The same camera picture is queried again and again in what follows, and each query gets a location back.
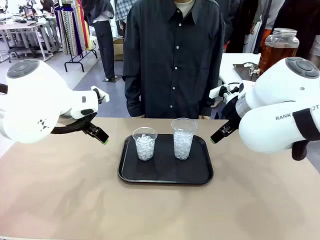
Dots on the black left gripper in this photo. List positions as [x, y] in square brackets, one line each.
[89, 125]

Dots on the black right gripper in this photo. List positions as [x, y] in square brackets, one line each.
[232, 112]

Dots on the tall clear iced cup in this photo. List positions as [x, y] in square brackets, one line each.
[183, 145]

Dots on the short clear iced cup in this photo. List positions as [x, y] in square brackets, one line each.
[145, 147]

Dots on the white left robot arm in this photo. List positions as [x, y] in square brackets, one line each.
[32, 100]

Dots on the person's left forearm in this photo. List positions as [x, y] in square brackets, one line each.
[210, 95]

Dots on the person's right forearm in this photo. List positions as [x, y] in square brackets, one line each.
[132, 97]

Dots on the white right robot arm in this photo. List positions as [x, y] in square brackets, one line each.
[272, 100]

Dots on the person's left hand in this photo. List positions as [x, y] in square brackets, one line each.
[204, 117]

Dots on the person's right hand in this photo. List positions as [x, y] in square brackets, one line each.
[140, 116]

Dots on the black plastic tray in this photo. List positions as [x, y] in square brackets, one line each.
[165, 172]

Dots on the dark drip tray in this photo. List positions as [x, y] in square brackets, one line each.
[243, 72]

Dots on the person in dark shirt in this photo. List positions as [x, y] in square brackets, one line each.
[172, 62]

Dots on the cardboard box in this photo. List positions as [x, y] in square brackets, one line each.
[118, 48]

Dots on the mannequin with dark trousers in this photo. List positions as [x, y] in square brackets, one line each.
[103, 37]

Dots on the glass tea dispenser jar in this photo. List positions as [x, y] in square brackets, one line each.
[278, 50]

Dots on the clothes rack with fabrics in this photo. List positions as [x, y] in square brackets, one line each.
[72, 27]

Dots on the mannequin in plaid shirt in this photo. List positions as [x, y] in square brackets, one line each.
[121, 12]

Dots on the grey workshop tables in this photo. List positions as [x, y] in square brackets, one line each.
[27, 27]

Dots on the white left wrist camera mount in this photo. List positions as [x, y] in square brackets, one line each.
[102, 96]

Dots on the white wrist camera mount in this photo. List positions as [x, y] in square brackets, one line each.
[225, 91]
[102, 96]

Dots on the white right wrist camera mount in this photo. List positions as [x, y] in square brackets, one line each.
[225, 91]

